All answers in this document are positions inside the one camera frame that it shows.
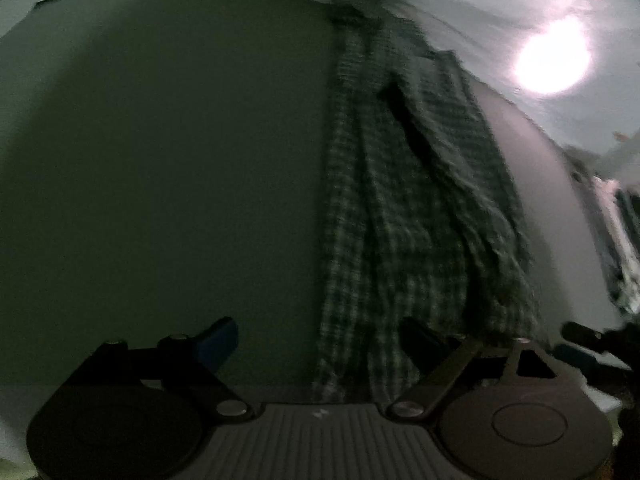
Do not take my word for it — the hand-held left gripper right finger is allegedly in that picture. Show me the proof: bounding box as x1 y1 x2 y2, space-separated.
387 316 585 422

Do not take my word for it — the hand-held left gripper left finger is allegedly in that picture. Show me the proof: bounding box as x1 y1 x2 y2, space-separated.
67 316 256 422

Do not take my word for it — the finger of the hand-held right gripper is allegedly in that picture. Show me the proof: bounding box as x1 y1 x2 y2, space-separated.
561 320 640 357
553 343 632 397

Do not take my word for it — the plaid shirt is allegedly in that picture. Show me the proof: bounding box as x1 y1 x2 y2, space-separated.
310 0 543 406

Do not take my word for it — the white cloth pile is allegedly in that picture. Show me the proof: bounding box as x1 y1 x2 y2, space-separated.
565 145 640 318

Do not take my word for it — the white carrot-print sheet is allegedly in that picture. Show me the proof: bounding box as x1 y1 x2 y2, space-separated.
32 0 640 171

